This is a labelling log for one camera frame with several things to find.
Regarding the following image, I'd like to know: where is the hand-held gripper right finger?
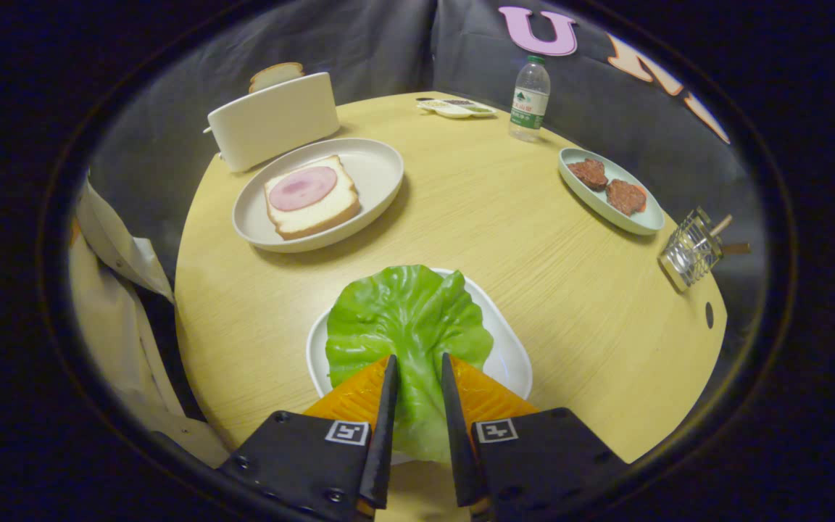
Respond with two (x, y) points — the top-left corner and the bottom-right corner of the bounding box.
(441, 352), (632, 522)

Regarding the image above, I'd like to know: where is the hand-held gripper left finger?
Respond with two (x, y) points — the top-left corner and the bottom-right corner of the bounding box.
(216, 354), (399, 522)

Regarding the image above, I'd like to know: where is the green lettuce leaf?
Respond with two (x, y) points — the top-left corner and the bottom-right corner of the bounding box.
(325, 265), (494, 465)

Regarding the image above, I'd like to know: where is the plain bread slice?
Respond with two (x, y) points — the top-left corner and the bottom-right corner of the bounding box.
(249, 62), (305, 94)

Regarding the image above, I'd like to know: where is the white rounded square plate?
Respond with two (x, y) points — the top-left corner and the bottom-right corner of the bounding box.
(307, 268), (534, 465)

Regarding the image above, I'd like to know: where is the bread slice with ham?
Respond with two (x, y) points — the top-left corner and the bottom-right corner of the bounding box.
(264, 155), (362, 241)

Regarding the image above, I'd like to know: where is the pink ham slice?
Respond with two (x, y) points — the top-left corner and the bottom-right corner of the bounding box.
(269, 166), (338, 212)

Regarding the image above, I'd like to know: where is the beige round plate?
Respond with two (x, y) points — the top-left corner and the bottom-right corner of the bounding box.
(233, 138), (405, 254)

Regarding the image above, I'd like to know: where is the pale blue oval plate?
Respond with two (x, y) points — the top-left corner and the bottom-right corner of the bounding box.
(558, 147), (666, 236)

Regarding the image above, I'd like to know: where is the brown meat patty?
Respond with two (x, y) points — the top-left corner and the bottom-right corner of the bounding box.
(605, 179), (648, 217)
(568, 158), (609, 191)

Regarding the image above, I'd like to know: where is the clear glass utensil holder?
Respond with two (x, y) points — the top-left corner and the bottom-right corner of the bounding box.
(658, 207), (724, 292)

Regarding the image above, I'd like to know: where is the white divided condiment dish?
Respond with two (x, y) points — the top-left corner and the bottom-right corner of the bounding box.
(416, 98), (498, 120)

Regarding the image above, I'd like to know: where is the white toaster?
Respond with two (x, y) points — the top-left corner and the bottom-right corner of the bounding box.
(204, 72), (341, 173)

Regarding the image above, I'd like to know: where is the clear plastic water bottle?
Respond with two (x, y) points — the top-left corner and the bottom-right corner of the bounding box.
(508, 56), (552, 143)

